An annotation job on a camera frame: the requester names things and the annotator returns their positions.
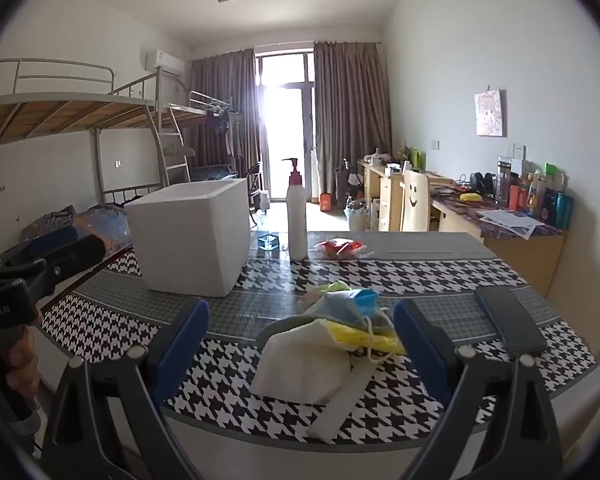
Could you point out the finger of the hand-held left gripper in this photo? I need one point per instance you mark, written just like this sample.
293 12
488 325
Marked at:
75 257
50 239

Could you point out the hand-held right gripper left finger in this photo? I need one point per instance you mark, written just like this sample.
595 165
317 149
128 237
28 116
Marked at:
180 350

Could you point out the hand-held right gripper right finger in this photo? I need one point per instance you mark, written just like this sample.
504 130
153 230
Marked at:
425 355

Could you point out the bright blue cloth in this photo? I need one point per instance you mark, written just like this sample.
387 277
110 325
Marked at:
366 297

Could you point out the light blue face mask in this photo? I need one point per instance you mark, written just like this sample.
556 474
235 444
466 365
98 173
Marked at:
340 306

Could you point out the pastel green cloth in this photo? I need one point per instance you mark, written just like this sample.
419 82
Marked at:
337 288

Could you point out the white foam box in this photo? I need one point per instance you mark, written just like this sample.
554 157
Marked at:
190 240

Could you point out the person's left hand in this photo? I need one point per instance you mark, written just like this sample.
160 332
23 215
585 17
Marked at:
25 360

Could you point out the grey bundled blanket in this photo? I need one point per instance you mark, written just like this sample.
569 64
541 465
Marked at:
50 222

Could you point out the houndstooth tablecloth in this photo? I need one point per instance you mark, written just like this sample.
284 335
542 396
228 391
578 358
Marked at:
430 270

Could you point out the black phone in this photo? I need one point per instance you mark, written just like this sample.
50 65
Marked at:
510 320

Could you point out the metal bunk bed with ladder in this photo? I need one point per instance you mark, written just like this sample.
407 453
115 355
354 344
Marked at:
55 110

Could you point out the wooden desk with patterned top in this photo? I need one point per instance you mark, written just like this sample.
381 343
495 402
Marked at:
520 255

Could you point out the red snack packet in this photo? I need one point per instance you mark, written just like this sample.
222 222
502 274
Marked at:
337 247

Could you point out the blue glass ashtray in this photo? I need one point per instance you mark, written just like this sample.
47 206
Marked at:
268 243

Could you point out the white bucket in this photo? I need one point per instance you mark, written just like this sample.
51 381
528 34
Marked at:
357 217

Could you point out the wooden chair with smiley face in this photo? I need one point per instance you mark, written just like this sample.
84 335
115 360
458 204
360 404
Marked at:
415 200

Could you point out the printed papers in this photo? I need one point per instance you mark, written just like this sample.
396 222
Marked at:
510 222

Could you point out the blue mattress bedding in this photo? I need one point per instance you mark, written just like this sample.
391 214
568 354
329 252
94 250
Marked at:
212 172

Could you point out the yellow desk item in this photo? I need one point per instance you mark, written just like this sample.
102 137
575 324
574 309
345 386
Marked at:
470 198

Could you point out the wooden desk with drawers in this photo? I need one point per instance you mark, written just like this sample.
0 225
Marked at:
387 195

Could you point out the white bottle with red pump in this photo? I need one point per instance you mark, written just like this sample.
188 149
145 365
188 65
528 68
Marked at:
296 225

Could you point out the black rounded object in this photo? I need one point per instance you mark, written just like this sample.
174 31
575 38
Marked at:
482 184

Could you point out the black folding chair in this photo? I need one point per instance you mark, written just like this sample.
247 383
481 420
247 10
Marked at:
255 185

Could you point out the orange bag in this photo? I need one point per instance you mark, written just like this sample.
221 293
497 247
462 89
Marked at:
326 202

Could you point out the row of toiletry bottles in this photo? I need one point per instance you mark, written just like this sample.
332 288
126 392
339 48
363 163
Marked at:
535 195

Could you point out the green box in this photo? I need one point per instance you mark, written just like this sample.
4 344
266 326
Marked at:
418 159

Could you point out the dark hanging clothes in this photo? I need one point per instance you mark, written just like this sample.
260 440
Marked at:
217 120

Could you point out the brown curtain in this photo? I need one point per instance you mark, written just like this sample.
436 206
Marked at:
220 110
350 110

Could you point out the white air conditioner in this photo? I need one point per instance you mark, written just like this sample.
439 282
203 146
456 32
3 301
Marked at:
164 61

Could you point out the glass balcony door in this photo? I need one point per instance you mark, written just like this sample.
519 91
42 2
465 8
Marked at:
285 125

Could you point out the white wall socket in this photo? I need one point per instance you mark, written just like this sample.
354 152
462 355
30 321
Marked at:
515 151

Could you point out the cartoon wall picture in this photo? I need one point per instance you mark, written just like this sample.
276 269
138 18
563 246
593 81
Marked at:
490 112

